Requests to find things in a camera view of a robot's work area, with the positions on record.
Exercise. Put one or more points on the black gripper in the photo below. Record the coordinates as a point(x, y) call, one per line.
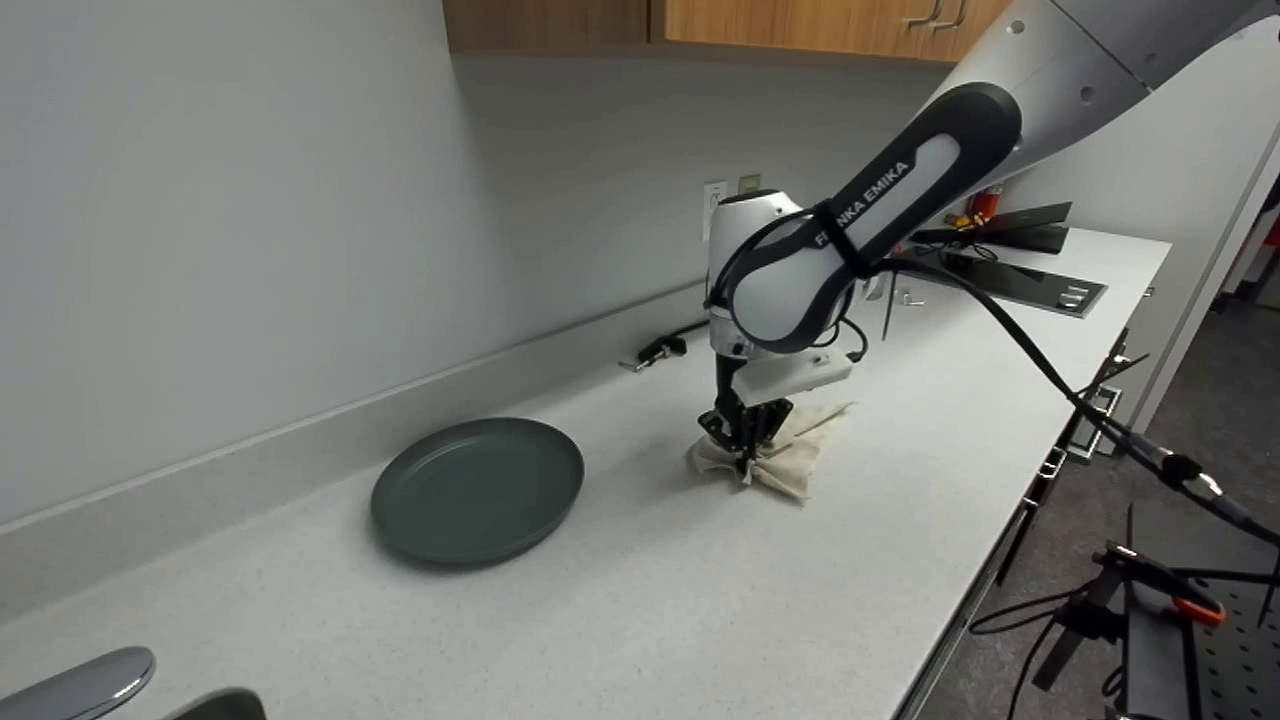
point(755, 416)

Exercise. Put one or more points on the beige kitchen towel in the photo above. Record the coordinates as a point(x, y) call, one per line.
point(802, 464)

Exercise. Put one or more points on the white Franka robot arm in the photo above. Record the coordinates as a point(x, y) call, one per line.
point(864, 213)

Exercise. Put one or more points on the dark green plate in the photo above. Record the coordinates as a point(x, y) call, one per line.
point(476, 490)

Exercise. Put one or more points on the red fire extinguisher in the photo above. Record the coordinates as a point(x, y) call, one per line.
point(983, 210)

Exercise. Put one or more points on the black flat board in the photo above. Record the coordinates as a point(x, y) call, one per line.
point(1054, 284)

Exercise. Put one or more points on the black angled panel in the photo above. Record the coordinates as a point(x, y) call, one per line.
point(1042, 227)

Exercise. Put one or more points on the black stand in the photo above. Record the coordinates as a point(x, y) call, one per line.
point(1081, 622)

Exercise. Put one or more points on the black perforated board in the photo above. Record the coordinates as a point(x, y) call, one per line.
point(1240, 666)

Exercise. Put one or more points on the sink basin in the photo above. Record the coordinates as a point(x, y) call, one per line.
point(222, 706)

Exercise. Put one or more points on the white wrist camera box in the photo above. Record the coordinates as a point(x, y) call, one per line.
point(802, 378)

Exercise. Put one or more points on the wooden wall cabinet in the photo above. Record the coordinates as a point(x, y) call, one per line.
point(746, 27)

